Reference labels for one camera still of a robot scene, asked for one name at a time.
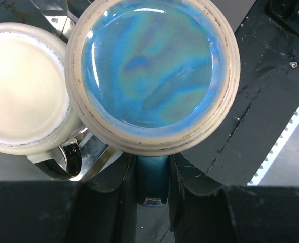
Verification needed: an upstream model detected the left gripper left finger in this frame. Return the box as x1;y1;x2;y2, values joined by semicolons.
0;154;137;242

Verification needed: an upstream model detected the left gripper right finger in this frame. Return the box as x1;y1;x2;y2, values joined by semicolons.
168;154;299;242

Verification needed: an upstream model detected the cream beige mug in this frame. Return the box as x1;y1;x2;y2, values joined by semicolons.
0;22;84;180

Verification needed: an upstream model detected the blue mug orange inside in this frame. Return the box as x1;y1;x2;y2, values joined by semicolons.
65;1;241;207

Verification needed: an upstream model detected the silver metal tray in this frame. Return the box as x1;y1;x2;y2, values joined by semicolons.
30;1;122;181

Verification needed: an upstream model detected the grey slotted cable duct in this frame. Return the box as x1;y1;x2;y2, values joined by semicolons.
247;106;299;186

